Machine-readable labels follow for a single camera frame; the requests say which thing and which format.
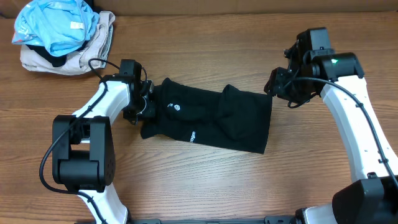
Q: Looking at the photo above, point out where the black t-shirt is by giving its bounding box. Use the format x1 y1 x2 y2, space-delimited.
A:
141 78 272 154

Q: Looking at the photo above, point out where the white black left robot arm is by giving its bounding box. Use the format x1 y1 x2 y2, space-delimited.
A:
44 74 154 223

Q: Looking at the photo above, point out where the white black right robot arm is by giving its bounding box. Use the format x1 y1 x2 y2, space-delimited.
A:
264 49 397 223

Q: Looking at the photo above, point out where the beige folded garment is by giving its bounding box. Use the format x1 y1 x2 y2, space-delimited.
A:
20 11 116 75

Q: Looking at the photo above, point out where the black garment in pile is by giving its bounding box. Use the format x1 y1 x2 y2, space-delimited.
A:
21 41 88 70

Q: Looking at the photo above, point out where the light blue crumpled garment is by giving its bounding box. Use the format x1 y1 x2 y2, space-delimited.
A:
12 0 100 57

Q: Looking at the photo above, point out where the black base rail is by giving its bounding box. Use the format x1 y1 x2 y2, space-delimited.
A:
126 215 301 224

